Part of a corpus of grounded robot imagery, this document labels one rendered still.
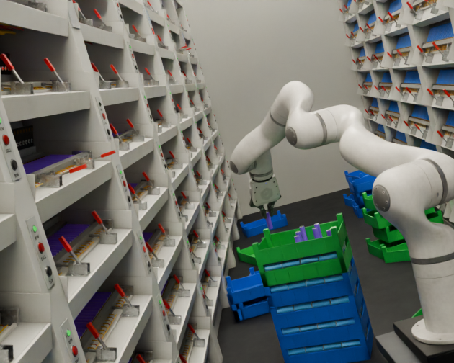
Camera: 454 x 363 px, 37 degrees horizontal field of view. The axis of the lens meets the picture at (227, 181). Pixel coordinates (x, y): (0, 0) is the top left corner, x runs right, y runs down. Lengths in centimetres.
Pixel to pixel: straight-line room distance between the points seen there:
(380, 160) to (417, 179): 17
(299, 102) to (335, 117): 11
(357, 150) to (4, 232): 98
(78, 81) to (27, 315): 80
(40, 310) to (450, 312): 96
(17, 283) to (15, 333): 9
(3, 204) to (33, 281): 14
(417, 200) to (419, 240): 10
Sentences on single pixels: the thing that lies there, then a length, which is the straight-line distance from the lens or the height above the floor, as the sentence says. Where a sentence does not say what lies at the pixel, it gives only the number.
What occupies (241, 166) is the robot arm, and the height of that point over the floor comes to 76.
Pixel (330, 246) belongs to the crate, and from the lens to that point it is 230.
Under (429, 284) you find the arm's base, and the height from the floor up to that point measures 45.
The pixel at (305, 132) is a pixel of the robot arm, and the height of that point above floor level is 85.
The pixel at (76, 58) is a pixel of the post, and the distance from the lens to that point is 181.
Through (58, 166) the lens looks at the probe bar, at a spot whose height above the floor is 96.
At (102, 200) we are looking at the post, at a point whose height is 82.
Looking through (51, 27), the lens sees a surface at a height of 127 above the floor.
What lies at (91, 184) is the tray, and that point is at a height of 89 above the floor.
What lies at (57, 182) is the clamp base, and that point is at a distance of 138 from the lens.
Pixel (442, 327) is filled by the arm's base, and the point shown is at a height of 34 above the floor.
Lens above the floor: 102
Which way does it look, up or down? 8 degrees down
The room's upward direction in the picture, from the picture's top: 16 degrees counter-clockwise
